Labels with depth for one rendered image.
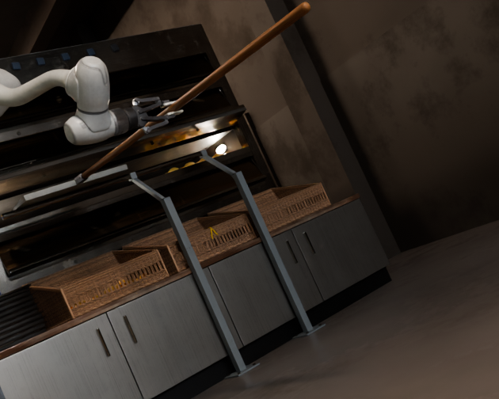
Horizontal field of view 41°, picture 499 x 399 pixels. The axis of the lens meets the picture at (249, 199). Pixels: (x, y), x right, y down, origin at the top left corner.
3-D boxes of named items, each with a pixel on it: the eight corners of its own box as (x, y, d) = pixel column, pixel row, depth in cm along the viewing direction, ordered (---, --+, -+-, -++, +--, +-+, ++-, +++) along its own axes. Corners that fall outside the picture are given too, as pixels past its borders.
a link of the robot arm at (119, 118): (108, 140, 233) (123, 136, 237) (119, 131, 226) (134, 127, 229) (99, 115, 233) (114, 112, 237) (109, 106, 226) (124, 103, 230)
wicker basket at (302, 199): (222, 254, 418) (204, 214, 420) (288, 225, 451) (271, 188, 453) (264, 234, 379) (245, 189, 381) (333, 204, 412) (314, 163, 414)
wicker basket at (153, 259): (39, 336, 344) (19, 286, 346) (132, 294, 379) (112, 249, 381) (72, 320, 306) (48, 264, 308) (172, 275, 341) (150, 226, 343)
